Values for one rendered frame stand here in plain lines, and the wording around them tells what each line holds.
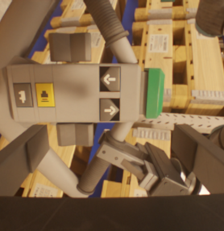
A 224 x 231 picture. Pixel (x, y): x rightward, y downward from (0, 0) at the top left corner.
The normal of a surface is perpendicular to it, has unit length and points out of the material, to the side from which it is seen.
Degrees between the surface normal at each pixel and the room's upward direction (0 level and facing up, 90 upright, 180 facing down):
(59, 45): 57
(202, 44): 90
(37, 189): 90
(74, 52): 91
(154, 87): 74
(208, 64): 90
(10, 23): 80
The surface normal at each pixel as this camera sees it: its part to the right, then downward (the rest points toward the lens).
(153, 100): 0.02, 0.28
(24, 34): 0.36, 0.49
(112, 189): -0.18, -0.44
